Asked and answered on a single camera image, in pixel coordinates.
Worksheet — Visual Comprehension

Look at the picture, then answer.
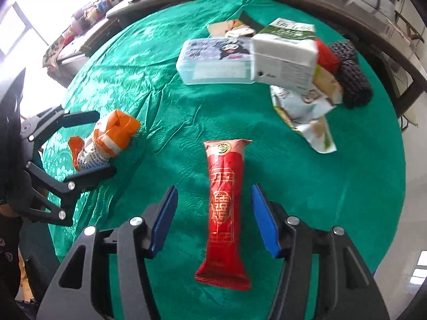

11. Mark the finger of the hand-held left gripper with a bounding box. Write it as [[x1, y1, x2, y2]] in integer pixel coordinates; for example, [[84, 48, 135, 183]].
[[23, 163, 117, 226], [20, 106, 100, 161]]

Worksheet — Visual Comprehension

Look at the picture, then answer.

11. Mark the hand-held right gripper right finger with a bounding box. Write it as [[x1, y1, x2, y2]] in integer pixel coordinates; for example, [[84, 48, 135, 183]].
[[251, 183, 391, 320]]

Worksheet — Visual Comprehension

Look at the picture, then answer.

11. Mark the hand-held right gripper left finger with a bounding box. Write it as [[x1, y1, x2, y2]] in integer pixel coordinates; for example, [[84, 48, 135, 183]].
[[37, 185, 179, 320]]

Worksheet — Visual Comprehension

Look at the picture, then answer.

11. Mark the orange white plastic bag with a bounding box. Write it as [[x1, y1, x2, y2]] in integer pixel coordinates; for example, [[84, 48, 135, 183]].
[[68, 109, 141, 171]]

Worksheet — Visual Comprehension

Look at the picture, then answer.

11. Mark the red long snack wrapper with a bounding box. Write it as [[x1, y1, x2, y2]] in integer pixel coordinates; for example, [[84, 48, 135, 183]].
[[194, 139, 252, 291]]

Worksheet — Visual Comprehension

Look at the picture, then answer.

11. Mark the yellow green snack packet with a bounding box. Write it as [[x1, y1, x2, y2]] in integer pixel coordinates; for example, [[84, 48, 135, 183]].
[[314, 65, 344, 104]]

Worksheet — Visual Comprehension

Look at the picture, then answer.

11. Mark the cluttered wooden side cabinet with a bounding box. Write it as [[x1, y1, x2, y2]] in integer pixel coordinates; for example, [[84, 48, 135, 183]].
[[43, 0, 167, 87]]

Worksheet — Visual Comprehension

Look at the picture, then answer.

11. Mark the green patterned tablecloth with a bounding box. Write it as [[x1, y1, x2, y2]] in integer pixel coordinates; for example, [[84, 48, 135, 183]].
[[42, 0, 407, 320]]

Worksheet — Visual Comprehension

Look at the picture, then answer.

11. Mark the green white snack bag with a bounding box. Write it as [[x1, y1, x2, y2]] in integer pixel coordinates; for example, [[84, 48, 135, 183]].
[[270, 85, 337, 154]]

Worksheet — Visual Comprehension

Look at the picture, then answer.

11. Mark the person's dark patterned clothing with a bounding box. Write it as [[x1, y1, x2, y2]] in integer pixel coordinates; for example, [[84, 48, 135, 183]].
[[0, 211, 24, 302]]

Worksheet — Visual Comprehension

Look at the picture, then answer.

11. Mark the clear plastic box cartoon print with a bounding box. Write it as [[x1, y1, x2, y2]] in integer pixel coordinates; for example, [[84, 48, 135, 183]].
[[176, 38, 256, 85]]

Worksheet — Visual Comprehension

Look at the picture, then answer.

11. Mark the white green carton box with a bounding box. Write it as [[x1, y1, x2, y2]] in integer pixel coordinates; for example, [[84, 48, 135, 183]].
[[250, 18, 319, 95]]

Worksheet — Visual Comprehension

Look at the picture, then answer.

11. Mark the brown cardboard piece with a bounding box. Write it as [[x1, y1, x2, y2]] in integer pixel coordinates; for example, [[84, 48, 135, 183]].
[[207, 21, 236, 37]]

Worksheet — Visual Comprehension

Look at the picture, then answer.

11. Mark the red plastic bag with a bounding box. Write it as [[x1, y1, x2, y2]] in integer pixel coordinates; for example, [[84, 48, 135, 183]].
[[315, 38, 340, 74]]

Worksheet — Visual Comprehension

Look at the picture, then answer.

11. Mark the small cream snack wrapper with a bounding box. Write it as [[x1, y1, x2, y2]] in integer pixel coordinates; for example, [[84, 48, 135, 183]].
[[225, 27, 256, 39]]

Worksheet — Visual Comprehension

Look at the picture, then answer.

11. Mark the dark green packet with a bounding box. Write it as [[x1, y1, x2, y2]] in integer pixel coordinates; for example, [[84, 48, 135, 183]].
[[238, 11, 267, 30]]

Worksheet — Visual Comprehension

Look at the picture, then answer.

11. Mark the wooden armrest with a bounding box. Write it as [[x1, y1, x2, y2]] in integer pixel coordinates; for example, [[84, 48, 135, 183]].
[[395, 10, 426, 44]]

